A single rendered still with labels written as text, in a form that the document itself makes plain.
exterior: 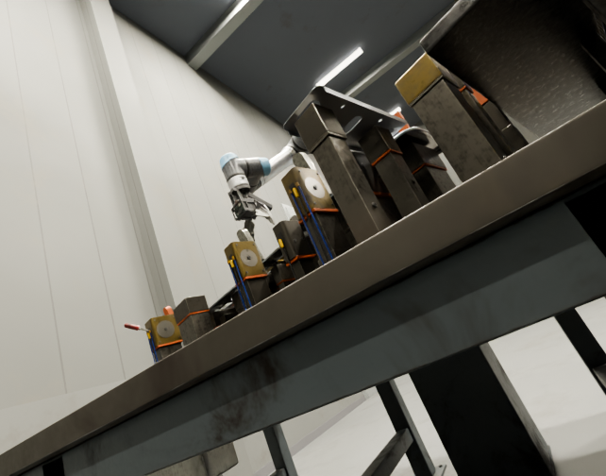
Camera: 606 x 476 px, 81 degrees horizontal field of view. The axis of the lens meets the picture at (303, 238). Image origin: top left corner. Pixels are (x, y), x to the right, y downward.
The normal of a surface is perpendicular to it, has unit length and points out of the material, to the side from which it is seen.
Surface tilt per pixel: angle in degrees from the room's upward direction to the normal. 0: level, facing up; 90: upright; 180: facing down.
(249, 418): 90
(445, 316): 90
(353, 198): 90
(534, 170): 90
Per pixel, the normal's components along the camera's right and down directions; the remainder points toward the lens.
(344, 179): -0.70, 0.03
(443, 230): -0.51, -0.11
